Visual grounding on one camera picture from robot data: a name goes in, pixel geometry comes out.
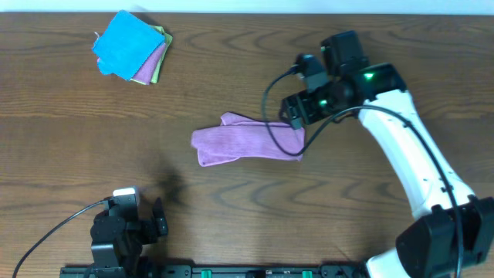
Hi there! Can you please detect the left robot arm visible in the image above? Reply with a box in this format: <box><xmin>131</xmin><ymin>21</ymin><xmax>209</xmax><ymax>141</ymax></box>
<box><xmin>90</xmin><ymin>195</ymin><xmax>168</xmax><ymax>277</ymax></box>

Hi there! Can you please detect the blue folded cloth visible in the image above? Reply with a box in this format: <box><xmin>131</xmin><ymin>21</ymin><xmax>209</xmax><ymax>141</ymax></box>
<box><xmin>92</xmin><ymin>10</ymin><xmax>165</xmax><ymax>81</ymax></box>

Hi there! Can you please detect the green folded cloth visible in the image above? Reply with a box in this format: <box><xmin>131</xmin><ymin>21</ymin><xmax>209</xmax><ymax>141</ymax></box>
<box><xmin>131</xmin><ymin>25</ymin><xmax>173</xmax><ymax>85</ymax></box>

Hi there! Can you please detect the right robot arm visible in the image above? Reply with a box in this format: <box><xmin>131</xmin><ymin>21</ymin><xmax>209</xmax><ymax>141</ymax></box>
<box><xmin>279</xmin><ymin>31</ymin><xmax>493</xmax><ymax>277</ymax></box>

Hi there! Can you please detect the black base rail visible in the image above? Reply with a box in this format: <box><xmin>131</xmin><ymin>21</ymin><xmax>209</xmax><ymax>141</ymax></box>
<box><xmin>59</xmin><ymin>265</ymin><xmax>369</xmax><ymax>278</ymax></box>

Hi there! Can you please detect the purple microfiber cloth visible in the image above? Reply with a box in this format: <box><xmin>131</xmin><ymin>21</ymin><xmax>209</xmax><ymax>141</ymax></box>
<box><xmin>191</xmin><ymin>112</ymin><xmax>305</xmax><ymax>167</ymax></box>

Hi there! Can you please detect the left black cable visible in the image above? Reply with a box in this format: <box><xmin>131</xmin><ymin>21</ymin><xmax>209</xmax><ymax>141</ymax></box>
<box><xmin>11</xmin><ymin>199</ymin><xmax>111</xmax><ymax>278</ymax></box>

